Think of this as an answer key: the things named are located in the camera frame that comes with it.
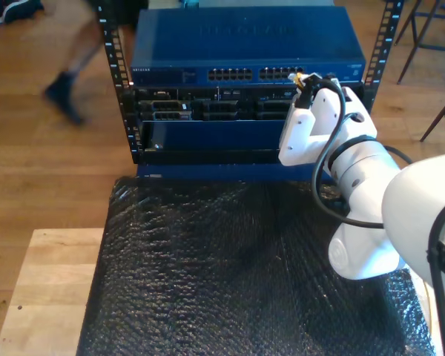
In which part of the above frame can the dark blue rack unit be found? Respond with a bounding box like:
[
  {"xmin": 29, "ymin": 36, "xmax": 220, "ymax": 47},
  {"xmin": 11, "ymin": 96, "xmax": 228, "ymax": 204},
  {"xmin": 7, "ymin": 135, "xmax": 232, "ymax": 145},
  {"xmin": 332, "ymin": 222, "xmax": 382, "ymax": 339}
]
[{"xmin": 136, "ymin": 118, "xmax": 357, "ymax": 182}]

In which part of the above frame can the dark blue shoe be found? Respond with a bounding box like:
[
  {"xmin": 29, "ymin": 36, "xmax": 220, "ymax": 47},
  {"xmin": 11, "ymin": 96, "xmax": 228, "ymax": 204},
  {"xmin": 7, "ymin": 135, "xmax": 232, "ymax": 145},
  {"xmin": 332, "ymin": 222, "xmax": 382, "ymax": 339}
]
[{"xmin": 1, "ymin": 0, "xmax": 45, "ymax": 24}]

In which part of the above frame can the black camera cable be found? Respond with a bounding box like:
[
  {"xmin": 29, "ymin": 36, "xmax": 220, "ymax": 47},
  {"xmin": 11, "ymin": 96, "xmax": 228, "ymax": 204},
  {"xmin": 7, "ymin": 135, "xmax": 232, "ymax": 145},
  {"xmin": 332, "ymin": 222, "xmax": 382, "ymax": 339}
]
[{"xmin": 298, "ymin": 73, "xmax": 386, "ymax": 230}]

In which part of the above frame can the blue network switch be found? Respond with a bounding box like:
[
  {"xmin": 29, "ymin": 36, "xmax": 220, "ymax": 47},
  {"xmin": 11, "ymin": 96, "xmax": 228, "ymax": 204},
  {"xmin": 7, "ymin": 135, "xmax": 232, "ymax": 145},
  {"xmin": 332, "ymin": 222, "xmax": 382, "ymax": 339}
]
[{"xmin": 130, "ymin": 7, "xmax": 367, "ymax": 87}]

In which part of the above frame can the black perforated rack post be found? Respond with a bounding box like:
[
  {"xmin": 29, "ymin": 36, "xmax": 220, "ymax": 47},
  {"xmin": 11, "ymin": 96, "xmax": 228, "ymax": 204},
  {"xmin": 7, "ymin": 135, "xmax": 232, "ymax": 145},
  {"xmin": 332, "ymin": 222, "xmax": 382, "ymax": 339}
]
[
  {"xmin": 362, "ymin": 0, "xmax": 405, "ymax": 114},
  {"xmin": 93, "ymin": 0, "xmax": 142, "ymax": 165}
]

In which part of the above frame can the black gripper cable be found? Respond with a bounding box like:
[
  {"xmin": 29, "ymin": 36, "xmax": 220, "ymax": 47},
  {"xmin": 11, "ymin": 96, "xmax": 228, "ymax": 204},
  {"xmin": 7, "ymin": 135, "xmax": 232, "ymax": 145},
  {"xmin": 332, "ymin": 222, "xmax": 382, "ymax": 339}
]
[{"xmin": 383, "ymin": 145, "xmax": 413, "ymax": 165}]

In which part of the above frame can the black cable with clip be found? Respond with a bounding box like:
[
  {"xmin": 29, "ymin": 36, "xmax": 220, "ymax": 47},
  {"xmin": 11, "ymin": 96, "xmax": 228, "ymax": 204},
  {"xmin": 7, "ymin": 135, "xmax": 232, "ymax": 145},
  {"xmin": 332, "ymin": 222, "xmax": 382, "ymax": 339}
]
[{"xmin": 425, "ymin": 192, "xmax": 445, "ymax": 356}]

